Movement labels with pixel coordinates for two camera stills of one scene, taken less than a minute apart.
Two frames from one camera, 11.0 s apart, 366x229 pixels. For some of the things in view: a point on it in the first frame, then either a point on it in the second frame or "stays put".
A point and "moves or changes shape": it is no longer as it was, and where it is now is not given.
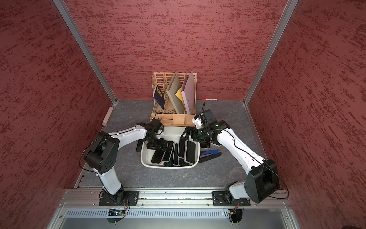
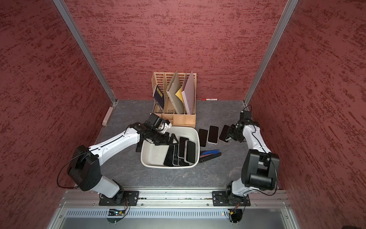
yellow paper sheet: (179, 95) stays put
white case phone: (181, 148) stays put
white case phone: (207, 146) moves or changes shape
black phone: (139, 144) stays put
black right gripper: (188, 130) -> (230, 133)
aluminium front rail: (265, 203) stays put
